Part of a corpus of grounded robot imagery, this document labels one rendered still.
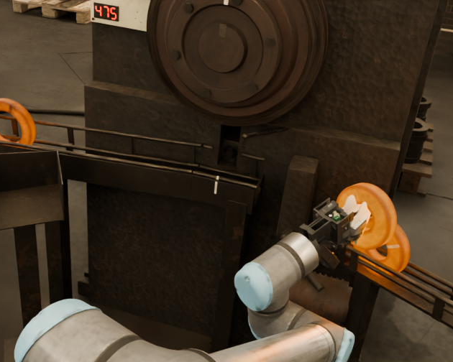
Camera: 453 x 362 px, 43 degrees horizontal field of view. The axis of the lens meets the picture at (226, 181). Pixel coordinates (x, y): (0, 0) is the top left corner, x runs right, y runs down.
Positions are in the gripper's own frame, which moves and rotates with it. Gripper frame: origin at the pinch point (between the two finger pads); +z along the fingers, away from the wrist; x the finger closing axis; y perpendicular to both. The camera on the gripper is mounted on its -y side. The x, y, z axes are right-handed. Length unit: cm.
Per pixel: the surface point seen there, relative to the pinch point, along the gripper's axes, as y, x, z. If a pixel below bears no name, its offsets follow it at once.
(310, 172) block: -6.6, 24.7, 7.4
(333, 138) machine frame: -2.7, 27.2, 19.4
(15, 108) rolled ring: 6, 104, -41
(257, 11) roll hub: 38, 35, 3
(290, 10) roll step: 36, 33, 11
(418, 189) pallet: -125, 74, 141
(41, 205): -9, 74, -51
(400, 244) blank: -10.9, -6.6, 5.2
